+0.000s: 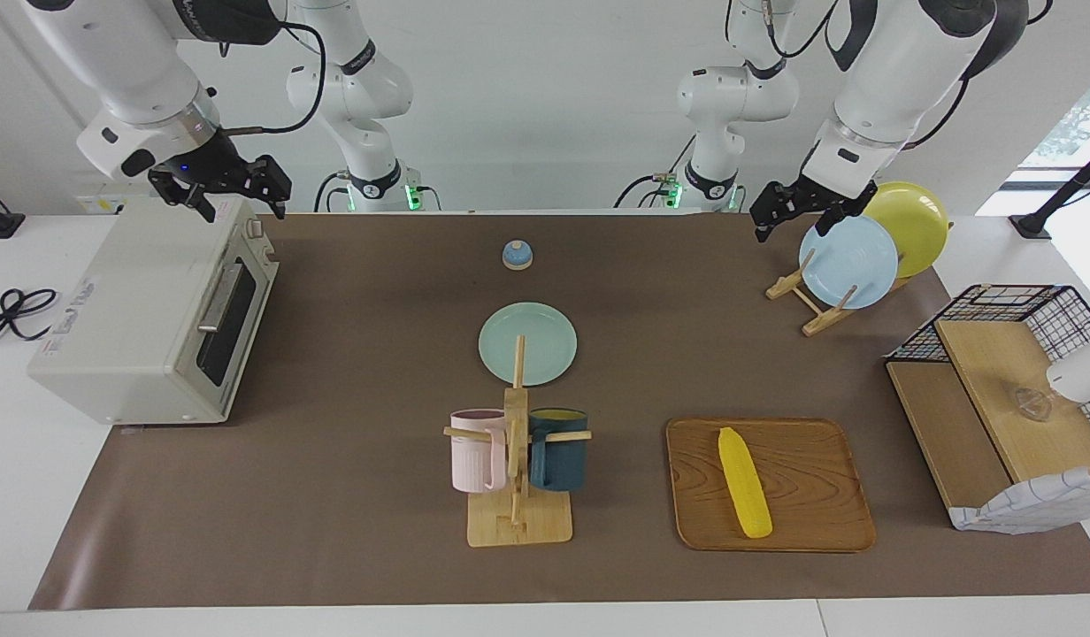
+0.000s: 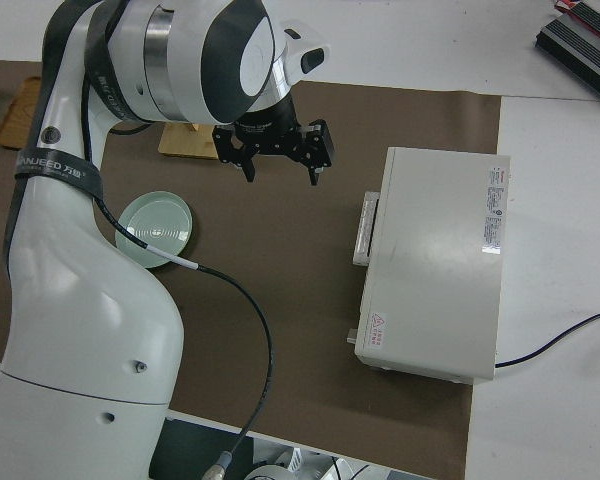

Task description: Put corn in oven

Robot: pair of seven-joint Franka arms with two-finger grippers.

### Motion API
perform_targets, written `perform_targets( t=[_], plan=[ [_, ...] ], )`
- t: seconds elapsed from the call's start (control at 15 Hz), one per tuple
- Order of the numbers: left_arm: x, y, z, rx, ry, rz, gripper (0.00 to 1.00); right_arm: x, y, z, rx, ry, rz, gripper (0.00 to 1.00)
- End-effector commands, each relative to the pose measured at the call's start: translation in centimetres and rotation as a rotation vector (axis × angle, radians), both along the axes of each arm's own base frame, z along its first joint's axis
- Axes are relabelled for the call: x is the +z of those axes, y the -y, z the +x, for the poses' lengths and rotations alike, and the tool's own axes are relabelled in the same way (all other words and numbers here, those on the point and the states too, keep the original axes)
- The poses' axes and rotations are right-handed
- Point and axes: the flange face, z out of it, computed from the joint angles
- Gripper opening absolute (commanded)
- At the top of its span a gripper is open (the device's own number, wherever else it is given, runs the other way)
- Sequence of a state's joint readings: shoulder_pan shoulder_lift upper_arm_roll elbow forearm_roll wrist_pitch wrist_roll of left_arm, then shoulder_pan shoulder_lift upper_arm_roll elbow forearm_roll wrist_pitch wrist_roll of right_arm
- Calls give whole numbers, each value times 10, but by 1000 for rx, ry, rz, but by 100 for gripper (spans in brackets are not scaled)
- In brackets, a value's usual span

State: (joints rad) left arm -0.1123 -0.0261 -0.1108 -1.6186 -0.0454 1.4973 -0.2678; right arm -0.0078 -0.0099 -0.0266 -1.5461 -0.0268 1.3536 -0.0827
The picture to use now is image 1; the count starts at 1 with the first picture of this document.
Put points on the white socket strip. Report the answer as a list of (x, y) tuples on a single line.
[(98, 205)]

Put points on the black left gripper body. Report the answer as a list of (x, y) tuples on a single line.
[(819, 196)]

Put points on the light blue plate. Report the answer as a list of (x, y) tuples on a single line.
[(850, 261)]

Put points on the black angled stand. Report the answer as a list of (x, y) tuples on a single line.
[(1032, 226)]

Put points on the white toaster oven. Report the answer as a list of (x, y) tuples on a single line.
[(129, 327)]

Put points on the pale green plate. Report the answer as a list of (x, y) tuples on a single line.
[(545, 341)]

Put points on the brown wooden tray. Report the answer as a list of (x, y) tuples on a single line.
[(810, 495)]

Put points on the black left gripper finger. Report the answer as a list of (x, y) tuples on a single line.
[(773, 208), (848, 215)]

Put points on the yellow plate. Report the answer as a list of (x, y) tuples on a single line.
[(917, 226)]

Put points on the oven door with glass window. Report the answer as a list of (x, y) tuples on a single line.
[(231, 345)]

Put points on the dark blue mug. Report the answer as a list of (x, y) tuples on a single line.
[(558, 464)]

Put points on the white checked cloth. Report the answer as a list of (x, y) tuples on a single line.
[(1032, 509)]

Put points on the wooden plate rack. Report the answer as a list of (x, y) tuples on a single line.
[(824, 320)]

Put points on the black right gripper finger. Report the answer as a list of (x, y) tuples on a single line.
[(187, 190), (275, 181)]

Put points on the white rounded object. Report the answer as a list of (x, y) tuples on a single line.
[(1085, 372)]

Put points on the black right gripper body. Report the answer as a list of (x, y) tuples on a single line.
[(213, 168)]

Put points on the wooden mug rack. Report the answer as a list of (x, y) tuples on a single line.
[(518, 531)]

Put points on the brown table mat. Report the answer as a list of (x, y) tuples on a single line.
[(350, 495)]

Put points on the small clear glass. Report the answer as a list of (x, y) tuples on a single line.
[(1032, 402)]

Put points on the pink mug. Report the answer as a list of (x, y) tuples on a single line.
[(474, 456)]

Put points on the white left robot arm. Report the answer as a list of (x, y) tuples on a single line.
[(899, 80)]

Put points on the small blue bell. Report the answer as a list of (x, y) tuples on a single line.
[(518, 256)]

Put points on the yellow corn cob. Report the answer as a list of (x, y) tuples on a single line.
[(744, 482)]

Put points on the wooden two-tier shelf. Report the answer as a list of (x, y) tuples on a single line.
[(987, 372)]

